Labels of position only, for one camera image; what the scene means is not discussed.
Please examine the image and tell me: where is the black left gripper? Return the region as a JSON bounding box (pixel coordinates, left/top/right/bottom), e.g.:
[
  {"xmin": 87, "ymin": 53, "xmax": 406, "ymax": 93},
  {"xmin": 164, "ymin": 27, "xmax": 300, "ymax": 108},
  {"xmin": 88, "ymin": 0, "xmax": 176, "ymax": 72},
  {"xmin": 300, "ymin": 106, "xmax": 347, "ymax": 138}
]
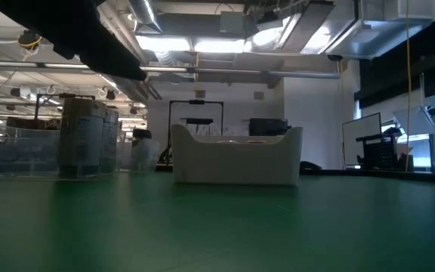
[{"xmin": 0, "ymin": 0, "xmax": 147, "ymax": 82}]

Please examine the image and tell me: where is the round silver air duct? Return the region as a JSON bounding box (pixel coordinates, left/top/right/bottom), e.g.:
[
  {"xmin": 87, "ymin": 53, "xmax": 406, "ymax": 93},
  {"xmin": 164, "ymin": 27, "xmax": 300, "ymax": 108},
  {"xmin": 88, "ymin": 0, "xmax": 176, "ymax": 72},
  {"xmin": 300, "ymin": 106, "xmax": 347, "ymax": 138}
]
[{"xmin": 128, "ymin": 0, "xmax": 164, "ymax": 34}]

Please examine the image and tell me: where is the grey ceiling box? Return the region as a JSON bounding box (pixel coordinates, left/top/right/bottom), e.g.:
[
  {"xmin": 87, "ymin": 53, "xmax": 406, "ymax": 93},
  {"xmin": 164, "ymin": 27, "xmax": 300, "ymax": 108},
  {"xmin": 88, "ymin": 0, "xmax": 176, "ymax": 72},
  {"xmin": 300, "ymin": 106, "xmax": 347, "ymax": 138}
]
[{"xmin": 219, "ymin": 11, "xmax": 245, "ymax": 35}]

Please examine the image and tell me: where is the green table mat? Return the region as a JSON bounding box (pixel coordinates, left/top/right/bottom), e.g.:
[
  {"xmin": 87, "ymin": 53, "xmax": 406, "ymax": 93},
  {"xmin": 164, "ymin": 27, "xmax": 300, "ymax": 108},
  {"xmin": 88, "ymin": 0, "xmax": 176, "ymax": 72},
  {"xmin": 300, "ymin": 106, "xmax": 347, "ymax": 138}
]
[{"xmin": 0, "ymin": 170, "xmax": 435, "ymax": 272}]

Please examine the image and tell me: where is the yellow-wired ceiling device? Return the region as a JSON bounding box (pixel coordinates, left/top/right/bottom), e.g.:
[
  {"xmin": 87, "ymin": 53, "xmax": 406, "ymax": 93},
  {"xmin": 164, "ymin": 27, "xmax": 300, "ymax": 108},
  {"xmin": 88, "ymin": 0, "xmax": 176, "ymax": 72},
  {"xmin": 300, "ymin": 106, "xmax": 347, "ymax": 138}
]
[{"xmin": 16, "ymin": 29, "xmax": 45, "ymax": 53}]

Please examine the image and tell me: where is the black-lidded spice jar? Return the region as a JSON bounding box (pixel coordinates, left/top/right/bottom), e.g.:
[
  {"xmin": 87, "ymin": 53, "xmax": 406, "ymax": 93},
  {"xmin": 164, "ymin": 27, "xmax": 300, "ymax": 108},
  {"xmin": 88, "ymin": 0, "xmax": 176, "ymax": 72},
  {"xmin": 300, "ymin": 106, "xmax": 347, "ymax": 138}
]
[{"xmin": 131, "ymin": 128, "xmax": 155, "ymax": 172}]

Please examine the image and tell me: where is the black perforated cart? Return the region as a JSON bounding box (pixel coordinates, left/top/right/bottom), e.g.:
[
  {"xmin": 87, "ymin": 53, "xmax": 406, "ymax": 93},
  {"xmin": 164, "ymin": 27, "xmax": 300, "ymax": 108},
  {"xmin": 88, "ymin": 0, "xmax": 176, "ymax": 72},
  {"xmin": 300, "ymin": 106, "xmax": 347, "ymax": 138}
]
[{"xmin": 355, "ymin": 133, "xmax": 400, "ymax": 172}]

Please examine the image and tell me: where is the black table clamp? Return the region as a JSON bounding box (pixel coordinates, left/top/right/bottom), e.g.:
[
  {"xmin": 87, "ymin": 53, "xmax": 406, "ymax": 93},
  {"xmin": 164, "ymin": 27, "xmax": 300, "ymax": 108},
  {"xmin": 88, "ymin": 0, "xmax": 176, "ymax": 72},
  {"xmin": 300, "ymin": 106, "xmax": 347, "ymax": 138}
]
[{"xmin": 298, "ymin": 160, "xmax": 323, "ymax": 176}]

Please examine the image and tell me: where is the long ceiling pipe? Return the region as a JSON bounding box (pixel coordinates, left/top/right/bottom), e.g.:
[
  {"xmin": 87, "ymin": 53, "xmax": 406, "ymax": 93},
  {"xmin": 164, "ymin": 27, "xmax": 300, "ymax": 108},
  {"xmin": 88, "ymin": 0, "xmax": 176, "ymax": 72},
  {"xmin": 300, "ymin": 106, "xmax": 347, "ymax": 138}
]
[{"xmin": 0, "ymin": 59, "xmax": 341, "ymax": 79}]

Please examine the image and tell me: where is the white plastic bin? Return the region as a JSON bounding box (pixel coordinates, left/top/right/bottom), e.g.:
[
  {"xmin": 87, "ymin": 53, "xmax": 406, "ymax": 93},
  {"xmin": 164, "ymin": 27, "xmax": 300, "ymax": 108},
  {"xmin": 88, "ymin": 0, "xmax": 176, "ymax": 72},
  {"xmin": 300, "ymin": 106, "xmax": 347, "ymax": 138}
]
[{"xmin": 171, "ymin": 124, "xmax": 304, "ymax": 186}]

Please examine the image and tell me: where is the clear plastic bin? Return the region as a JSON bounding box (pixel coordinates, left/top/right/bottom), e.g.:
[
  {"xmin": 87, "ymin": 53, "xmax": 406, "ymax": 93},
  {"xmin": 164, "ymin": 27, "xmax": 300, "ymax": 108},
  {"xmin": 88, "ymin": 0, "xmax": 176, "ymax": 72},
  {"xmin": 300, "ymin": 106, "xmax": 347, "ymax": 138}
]
[
  {"xmin": 0, "ymin": 123, "xmax": 126, "ymax": 181},
  {"xmin": 117, "ymin": 136, "xmax": 164, "ymax": 174}
]

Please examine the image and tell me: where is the white board screen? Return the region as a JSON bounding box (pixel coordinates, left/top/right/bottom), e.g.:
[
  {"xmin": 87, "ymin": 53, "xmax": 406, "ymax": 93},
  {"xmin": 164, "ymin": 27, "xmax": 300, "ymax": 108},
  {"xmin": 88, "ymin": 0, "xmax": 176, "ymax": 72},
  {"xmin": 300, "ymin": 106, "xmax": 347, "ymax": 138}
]
[{"xmin": 341, "ymin": 112, "xmax": 383, "ymax": 168}]

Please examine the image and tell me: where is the ceiling light panel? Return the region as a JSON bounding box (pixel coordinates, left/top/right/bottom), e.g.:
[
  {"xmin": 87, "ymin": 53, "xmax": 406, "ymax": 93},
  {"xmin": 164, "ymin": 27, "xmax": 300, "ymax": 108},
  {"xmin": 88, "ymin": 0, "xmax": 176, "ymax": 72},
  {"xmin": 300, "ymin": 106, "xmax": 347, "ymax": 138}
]
[{"xmin": 135, "ymin": 35, "xmax": 245, "ymax": 54}]

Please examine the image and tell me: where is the dark brown box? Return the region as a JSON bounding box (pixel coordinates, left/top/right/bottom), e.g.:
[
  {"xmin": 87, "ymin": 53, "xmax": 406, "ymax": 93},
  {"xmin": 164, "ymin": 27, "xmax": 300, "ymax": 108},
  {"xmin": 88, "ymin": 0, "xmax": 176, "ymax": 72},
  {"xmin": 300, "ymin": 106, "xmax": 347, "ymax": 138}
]
[{"xmin": 6, "ymin": 116, "xmax": 62, "ymax": 131}]

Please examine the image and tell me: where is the black metal table frame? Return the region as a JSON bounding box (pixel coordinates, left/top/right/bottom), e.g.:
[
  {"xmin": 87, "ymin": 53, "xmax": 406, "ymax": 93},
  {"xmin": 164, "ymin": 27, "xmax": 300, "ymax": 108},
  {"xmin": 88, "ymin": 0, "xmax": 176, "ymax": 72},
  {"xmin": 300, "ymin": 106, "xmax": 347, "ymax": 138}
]
[{"xmin": 298, "ymin": 168, "xmax": 435, "ymax": 187}]

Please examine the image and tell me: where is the black monitor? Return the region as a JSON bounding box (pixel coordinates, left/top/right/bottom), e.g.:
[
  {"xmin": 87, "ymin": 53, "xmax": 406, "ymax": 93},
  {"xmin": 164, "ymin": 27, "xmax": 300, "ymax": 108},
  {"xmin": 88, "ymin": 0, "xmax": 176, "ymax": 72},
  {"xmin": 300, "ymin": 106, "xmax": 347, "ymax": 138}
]
[{"xmin": 248, "ymin": 117, "xmax": 290, "ymax": 138}]

